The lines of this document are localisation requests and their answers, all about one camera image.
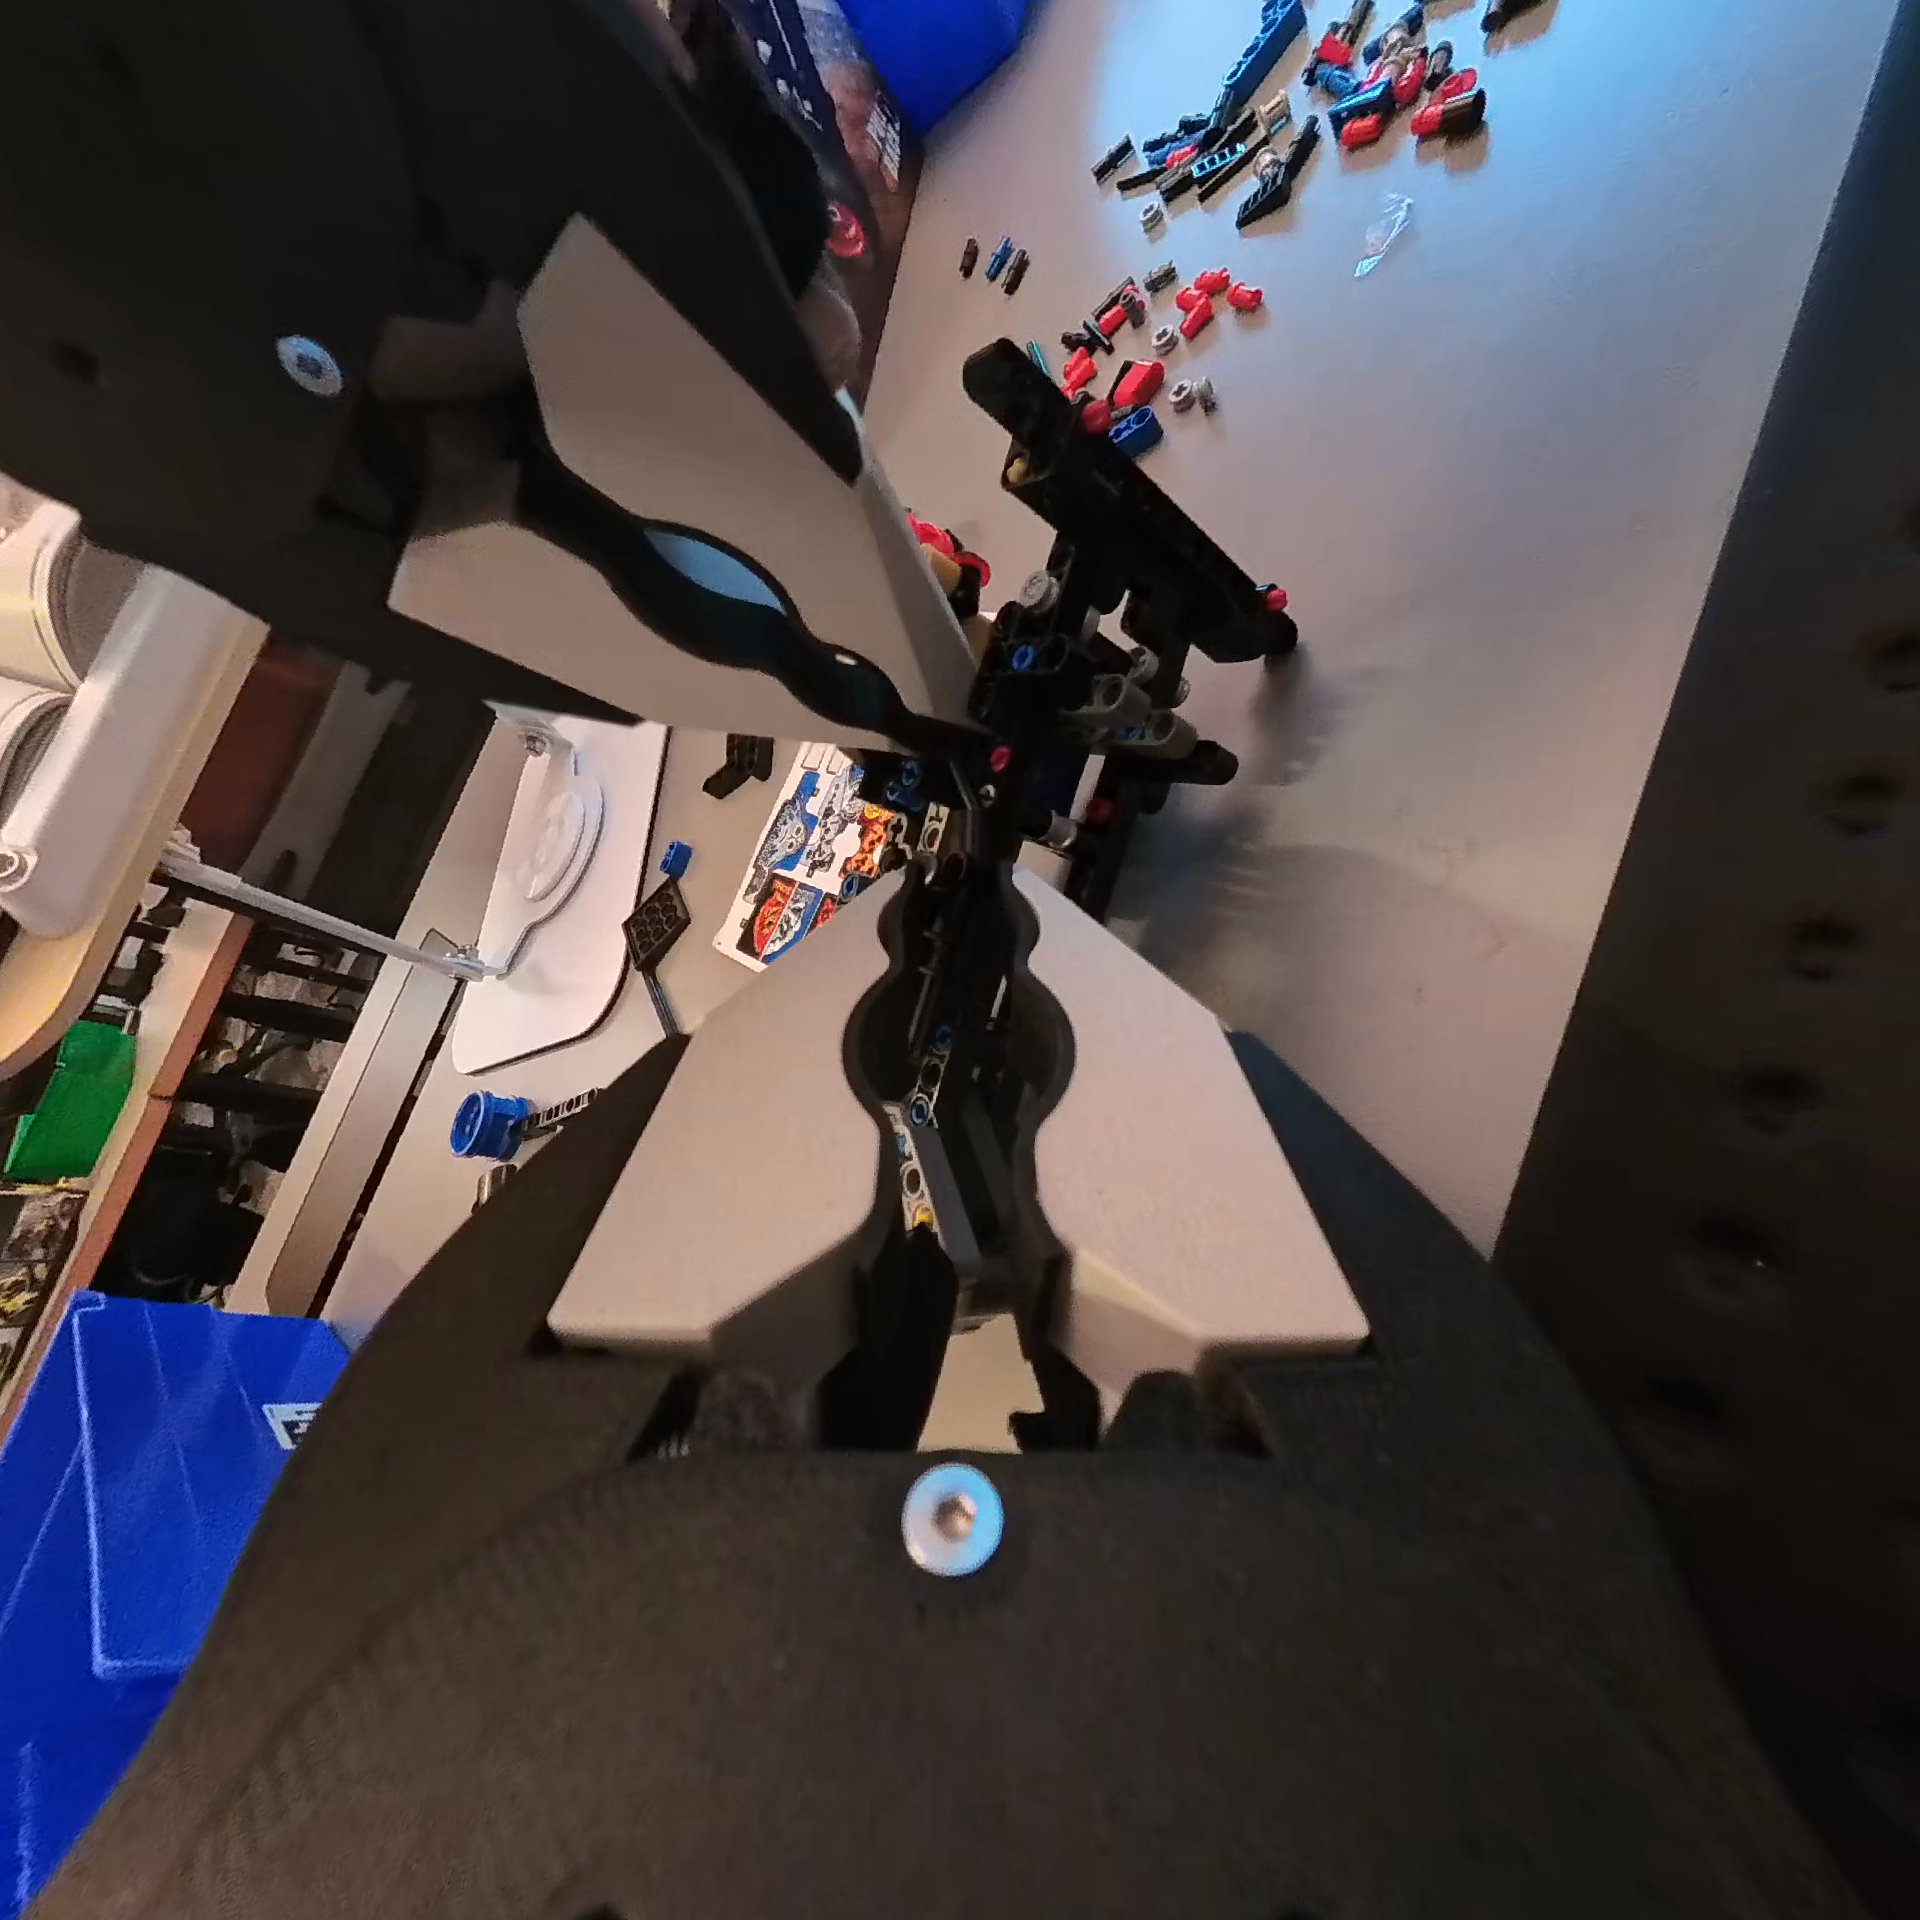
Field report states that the blue tagged storage bin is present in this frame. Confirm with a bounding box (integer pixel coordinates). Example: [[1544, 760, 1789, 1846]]
[[0, 1289, 354, 1920]]

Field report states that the black perforated pad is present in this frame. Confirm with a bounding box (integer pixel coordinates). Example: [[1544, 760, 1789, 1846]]
[[1492, 0, 1920, 1920]]

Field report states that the grey desk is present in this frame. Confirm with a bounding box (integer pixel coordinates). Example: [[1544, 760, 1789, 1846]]
[[226, 0, 1900, 1322]]

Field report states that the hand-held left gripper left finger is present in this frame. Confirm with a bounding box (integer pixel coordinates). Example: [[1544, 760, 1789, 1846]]
[[545, 872, 961, 1450]]

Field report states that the colourful sticker sheet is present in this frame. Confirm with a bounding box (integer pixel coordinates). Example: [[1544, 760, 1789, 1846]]
[[711, 741, 916, 976]]

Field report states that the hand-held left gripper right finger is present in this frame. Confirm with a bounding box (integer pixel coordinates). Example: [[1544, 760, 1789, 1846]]
[[1002, 866, 1373, 1450]]

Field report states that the toy car chassis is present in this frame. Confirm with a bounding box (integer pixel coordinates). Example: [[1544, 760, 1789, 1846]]
[[886, 337, 1304, 1322]]

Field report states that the pile of small toy pins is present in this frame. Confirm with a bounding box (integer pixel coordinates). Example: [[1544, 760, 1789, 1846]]
[[1088, 0, 1502, 425]]

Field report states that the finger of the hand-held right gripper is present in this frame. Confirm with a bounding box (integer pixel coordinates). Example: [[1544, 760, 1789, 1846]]
[[385, 450, 984, 753], [513, 214, 992, 735]]

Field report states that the green storage bin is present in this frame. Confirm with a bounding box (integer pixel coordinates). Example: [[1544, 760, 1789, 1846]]
[[5, 1020, 140, 1188]]

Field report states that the white book stand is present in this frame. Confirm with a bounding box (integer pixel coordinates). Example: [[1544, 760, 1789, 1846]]
[[0, 495, 610, 1073]]

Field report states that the black toy set box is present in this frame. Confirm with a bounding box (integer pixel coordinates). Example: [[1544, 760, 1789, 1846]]
[[684, 0, 924, 393]]

